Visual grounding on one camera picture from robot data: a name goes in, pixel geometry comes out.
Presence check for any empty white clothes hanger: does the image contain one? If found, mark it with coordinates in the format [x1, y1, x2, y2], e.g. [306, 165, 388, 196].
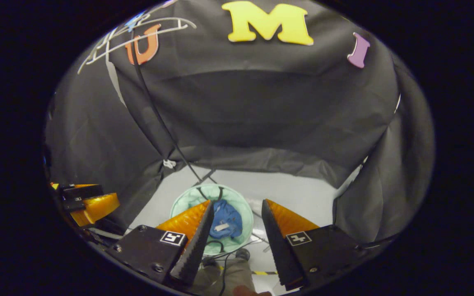
[77, 16, 197, 75]

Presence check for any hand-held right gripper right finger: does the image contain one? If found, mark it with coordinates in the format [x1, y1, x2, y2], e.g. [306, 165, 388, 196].
[261, 199, 386, 291]

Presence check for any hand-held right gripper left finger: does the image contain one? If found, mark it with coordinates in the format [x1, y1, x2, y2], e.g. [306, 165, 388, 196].
[105, 200, 215, 287]

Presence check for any green mesh laundry hamper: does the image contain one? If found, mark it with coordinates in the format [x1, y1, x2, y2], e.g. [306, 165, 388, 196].
[170, 183, 255, 255]

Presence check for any blue corduroy jacket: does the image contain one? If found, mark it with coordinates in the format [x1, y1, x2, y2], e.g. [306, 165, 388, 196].
[209, 199, 244, 240]

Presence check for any person's khaki trouser leg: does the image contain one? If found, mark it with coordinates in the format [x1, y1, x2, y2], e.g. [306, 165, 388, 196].
[192, 257, 258, 296]

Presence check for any black backdrop cloth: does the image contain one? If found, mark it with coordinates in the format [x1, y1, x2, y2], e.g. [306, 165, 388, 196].
[44, 0, 435, 243]

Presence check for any thin black cable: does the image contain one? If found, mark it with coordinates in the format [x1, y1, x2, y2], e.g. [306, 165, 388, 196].
[218, 253, 230, 296]

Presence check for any black clothes rack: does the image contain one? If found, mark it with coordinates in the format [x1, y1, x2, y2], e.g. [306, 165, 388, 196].
[131, 29, 218, 186]

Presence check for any yellow black floor tape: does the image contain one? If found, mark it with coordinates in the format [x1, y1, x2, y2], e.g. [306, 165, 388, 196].
[220, 266, 279, 276]

